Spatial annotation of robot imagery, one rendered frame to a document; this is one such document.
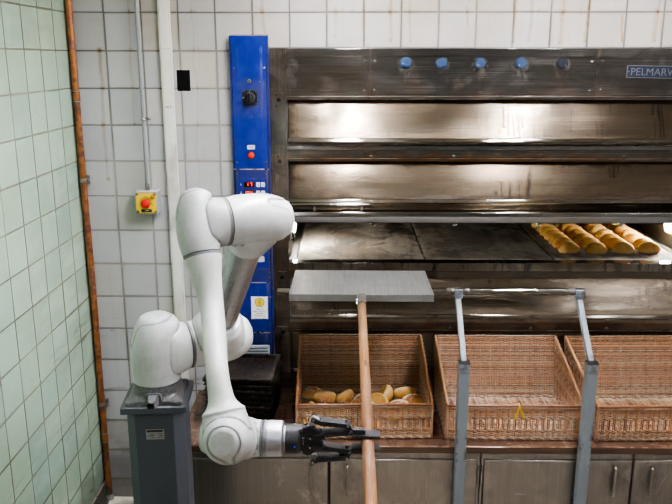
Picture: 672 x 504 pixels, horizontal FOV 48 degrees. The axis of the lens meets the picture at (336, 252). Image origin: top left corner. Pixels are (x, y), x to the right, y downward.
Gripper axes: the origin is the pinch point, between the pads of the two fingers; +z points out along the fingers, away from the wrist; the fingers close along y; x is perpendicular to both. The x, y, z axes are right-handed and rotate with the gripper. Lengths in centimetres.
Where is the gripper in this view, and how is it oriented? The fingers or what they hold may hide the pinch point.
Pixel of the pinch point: (366, 440)
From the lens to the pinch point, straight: 196.1
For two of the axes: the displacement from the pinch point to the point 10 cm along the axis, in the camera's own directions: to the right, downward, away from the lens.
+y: -0.2, 9.5, 3.0
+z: 10.0, 0.2, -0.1
